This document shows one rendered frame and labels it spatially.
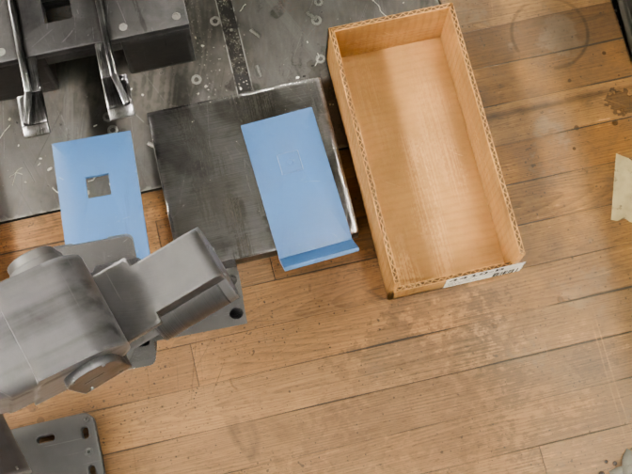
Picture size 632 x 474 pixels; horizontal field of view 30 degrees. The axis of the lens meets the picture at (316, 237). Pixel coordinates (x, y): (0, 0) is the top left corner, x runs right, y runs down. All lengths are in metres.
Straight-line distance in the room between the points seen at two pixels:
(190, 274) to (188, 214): 0.33
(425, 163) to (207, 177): 0.21
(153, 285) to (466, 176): 0.45
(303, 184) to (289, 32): 0.17
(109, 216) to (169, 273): 0.27
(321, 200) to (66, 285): 0.42
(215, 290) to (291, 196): 0.32
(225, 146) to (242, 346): 0.19
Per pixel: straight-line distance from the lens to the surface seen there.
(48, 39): 1.11
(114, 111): 1.08
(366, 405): 1.09
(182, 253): 0.78
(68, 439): 1.09
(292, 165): 1.11
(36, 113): 1.09
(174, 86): 1.17
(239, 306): 0.86
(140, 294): 0.78
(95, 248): 0.90
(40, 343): 0.72
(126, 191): 1.04
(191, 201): 1.11
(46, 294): 0.73
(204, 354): 1.09
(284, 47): 1.18
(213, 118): 1.13
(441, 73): 1.17
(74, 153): 1.07
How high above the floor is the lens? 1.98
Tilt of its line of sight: 75 degrees down
